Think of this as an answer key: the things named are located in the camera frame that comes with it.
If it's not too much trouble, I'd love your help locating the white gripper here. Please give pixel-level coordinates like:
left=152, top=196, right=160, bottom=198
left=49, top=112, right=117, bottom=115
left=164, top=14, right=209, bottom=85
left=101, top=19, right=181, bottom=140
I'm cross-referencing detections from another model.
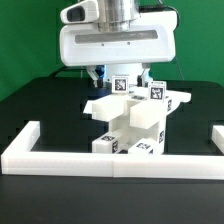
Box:
left=59, top=0, right=177, bottom=88

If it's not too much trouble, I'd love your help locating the white tagged cube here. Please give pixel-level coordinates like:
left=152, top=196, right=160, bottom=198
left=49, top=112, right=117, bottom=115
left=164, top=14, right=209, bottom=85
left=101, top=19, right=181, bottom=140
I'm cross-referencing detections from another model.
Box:
left=112, top=76, right=128, bottom=93
left=148, top=81, right=166, bottom=101

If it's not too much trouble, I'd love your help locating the white chair back frame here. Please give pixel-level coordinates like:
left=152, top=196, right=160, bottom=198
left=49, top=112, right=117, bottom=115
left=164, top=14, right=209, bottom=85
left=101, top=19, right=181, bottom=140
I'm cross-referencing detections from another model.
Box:
left=92, top=88, right=191, bottom=129

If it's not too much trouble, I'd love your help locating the white chair seat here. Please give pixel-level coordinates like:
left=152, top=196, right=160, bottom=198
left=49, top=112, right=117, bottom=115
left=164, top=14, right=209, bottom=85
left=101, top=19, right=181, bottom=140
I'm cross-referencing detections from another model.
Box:
left=108, top=116, right=166, bottom=155

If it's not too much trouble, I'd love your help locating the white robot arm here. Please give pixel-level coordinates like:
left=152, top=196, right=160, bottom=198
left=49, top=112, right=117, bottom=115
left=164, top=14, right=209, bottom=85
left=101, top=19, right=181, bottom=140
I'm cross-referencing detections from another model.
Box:
left=59, top=0, right=179, bottom=86

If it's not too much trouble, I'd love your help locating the white marker sheet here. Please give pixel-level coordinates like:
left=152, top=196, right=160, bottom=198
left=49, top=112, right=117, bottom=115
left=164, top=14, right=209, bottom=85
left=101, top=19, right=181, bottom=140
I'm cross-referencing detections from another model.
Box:
left=83, top=100, right=94, bottom=114

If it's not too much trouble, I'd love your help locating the white part at right edge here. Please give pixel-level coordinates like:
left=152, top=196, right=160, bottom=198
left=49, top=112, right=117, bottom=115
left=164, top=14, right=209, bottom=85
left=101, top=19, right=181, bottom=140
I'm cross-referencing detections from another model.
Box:
left=212, top=125, right=224, bottom=154

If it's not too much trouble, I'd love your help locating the white U-shaped boundary frame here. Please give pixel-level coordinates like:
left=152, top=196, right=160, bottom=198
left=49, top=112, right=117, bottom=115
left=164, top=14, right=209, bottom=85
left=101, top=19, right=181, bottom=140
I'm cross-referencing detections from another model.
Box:
left=1, top=121, right=224, bottom=180

